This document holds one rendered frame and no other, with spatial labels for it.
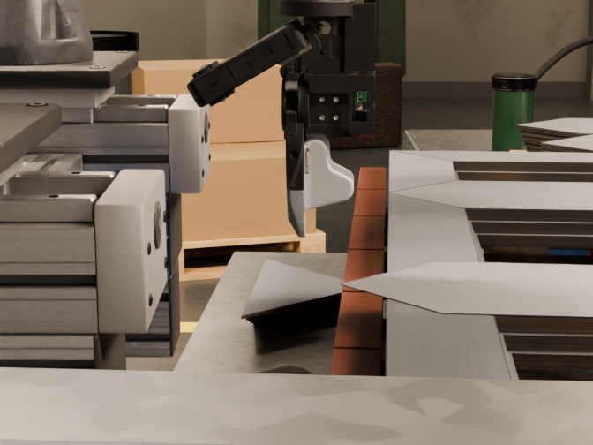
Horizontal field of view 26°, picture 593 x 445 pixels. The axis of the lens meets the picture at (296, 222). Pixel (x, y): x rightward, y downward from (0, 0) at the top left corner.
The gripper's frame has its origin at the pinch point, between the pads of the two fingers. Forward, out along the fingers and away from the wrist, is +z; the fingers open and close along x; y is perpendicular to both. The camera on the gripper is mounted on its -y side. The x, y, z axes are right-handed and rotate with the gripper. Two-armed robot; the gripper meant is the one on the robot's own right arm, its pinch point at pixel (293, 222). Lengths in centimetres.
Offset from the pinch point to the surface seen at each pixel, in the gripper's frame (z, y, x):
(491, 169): 7, 25, 68
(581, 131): 6, 44, 103
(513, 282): 5.5, 20.1, 0.6
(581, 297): 5.5, 25.5, -4.1
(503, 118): 34, 56, 328
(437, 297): 5.5, 12.8, -5.0
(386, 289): 5.5, 8.4, -2.5
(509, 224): 7.3, 23.6, 33.6
